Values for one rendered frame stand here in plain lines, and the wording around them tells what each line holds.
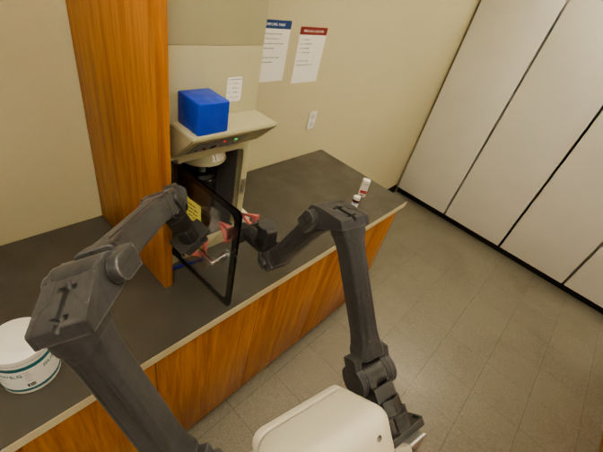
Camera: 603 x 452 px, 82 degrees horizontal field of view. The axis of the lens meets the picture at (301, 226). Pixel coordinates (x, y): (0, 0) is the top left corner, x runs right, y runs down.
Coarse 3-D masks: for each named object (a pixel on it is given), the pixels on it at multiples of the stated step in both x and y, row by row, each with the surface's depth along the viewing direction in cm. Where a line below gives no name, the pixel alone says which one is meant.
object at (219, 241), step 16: (192, 176) 101; (192, 192) 104; (208, 192) 98; (208, 208) 101; (224, 208) 96; (208, 224) 105; (224, 224) 99; (240, 224) 94; (224, 240) 102; (192, 256) 120; (192, 272) 124; (208, 272) 116; (224, 272) 109; (208, 288) 120; (224, 288) 112; (224, 304) 116
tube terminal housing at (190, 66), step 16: (176, 48) 88; (192, 48) 91; (208, 48) 94; (224, 48) 98; (240, 48) 102; (256, 48) 106; (176, 64) 90; (192, 64) 93; (208, 64) 97; (224, 64) 101; (240, 64) 105; (256, 64) 109; (176, 80) 93; (192, 80) 96; (208, 80) 100; (224, 80) 104; (256, 80) 112; (176, 96) 95; (224, 96) 107; (256, 96) 116; (176, 112) 98; (240, 144) 124; (240, 160) 132; (240, 176) 133; (240, 208) 144
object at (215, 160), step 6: (210, 156) 120; (216, 156) 122; (222, 156) 124; (186, 162) 119; (192, 162) 119; (198, 162) 119; (204, 162) 119; (210, 162) 120; (216, 162) 122; (222, 162) 124
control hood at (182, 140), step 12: (228, 120) 107; (240, 120) 109; (252, 120) 111; (264, 120) 113; (180, 132) 96; (228, 132) 101; (240, 132) 104; (252, 132) 109; (264, 132) 117; (180, 144) 98; (192, 144) 95
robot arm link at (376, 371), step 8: (376, 360) 80; (368, 368) 78; (376, 368) 78; (384, 368) 79; (368, 376) 76; (376, 376) 77; (384, 376) 78; (376, 384) 77; (384, 384) 77; (392, 384) 78; (376, 392) 75; (384, 392) 76; (392, 392) 77; (376, 400) 75; (384, 400) 76
